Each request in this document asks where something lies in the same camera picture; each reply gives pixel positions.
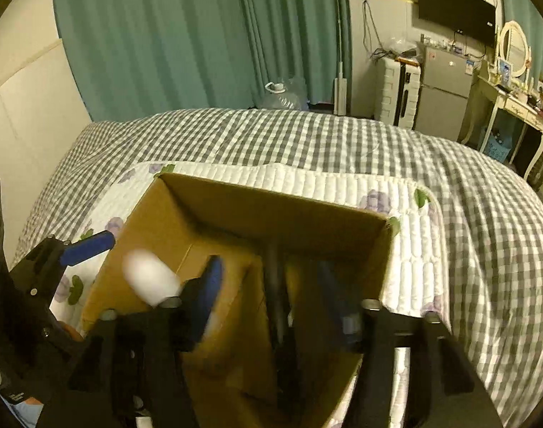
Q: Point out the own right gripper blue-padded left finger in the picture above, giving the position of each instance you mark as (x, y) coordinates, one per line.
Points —
(198, 298)

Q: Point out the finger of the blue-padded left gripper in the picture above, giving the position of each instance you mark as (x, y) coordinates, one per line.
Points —
(85, 249)

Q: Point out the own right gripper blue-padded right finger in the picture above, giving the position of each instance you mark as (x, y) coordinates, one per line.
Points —
(354, 320)

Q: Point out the white round object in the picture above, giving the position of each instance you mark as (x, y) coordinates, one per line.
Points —
(150, 278)

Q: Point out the brown cardboard box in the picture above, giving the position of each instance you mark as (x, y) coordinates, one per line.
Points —
(184, 220)

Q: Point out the black remote in box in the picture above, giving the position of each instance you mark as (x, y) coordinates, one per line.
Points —
(281, 333)

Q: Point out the white floral quilted mat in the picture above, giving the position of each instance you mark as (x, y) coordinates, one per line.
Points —
(417, 272)

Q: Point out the grey checkered bed cover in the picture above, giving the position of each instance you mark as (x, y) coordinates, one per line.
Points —
(494, 220)

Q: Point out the clear water jug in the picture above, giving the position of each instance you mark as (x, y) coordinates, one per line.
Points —
(287, 94)

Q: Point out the white suitcase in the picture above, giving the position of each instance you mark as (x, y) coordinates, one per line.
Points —
(397, 85)

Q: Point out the grey mini fridge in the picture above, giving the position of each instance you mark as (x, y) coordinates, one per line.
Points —
(445, 87)

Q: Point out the white dressing table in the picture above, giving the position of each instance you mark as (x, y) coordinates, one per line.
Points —
(501, 101)

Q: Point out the oval white vanity mirror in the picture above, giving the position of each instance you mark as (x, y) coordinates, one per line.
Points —
(513, 48)

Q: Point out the black wall television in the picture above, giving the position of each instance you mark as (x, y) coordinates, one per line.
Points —
(475, 19)

